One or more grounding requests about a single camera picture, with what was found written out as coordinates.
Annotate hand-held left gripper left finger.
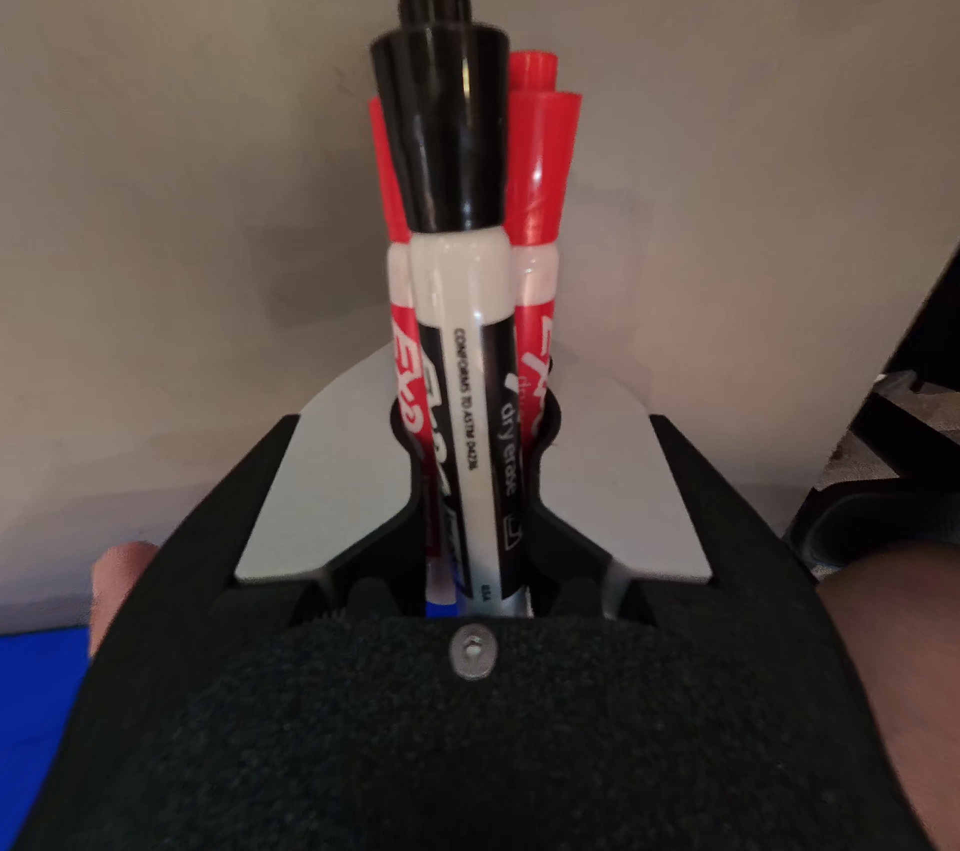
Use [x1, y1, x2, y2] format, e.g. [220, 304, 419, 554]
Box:
[234, 350, 435, 612]

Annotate person's leg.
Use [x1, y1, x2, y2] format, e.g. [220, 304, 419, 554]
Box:
[816, 542, 960, 851]

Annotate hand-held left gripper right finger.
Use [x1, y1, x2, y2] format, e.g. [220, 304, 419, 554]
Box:
[525, 357, 714, 581]

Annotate blue box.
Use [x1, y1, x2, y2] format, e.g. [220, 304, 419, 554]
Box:
[0, 624, 97, 851]

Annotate person's left hand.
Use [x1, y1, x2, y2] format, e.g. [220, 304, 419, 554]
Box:
[90, 542, 161, 657]

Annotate blue dry erase marker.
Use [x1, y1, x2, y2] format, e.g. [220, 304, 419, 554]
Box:
[426, 551, 470, 620]

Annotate black dry erase marker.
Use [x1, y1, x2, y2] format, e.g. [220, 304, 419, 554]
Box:
[369, 0, 535, 620]

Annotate red dry erase marker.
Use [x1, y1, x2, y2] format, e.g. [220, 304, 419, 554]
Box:
[504, 48, 585, 464]
[367, 95, 460, 601]

